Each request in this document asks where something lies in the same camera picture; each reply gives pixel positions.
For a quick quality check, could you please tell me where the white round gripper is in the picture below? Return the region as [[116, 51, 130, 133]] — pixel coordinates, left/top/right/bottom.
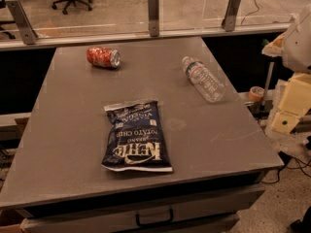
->
[[261, 4, 311, 134]]

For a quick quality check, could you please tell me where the clear plastic water bottle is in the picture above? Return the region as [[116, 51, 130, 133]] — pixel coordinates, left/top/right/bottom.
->
[[182, 56, 225, 103]]

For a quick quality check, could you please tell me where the roll of tan tape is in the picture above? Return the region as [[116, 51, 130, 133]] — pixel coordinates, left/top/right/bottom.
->
[[249, 86, 264, 102]]

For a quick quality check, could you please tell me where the grey table drawer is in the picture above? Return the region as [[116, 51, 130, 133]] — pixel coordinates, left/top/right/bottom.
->
[[21, 184, 264, 233]]

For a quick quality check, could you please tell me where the blue kettle chips bag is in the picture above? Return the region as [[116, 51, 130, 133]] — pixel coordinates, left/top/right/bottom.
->
[[102, 101, 173, 172]]

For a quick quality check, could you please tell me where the crushed red soda can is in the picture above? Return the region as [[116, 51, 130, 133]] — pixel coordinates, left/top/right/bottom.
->
[[86, 46, 121, 69]]

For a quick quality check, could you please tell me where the green handled grey stick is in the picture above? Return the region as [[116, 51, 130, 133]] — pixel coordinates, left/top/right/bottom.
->
[[260, 39, 274, 111]]

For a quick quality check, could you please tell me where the right metal glass bracket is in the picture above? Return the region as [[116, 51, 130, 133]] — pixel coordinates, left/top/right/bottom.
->
[[222, 0, 241, 32]]

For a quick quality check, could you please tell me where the metal glass bracket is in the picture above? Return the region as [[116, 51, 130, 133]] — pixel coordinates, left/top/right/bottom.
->
[[222, 0, 241, 32], [6, 0, 38, 45], [148, 0, 159, 37]]

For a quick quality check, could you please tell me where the black floor cable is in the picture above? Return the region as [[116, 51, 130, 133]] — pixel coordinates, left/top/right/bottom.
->
[[261, 150, 311, 185]]

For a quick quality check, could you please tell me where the middle metal glass bracket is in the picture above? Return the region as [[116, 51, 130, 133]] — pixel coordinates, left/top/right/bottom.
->
[[148, 0, 159, 37]]

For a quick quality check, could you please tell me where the left metal glass bracket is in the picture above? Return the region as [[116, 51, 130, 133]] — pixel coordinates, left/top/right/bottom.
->
[[6, 0, 38, 45]]

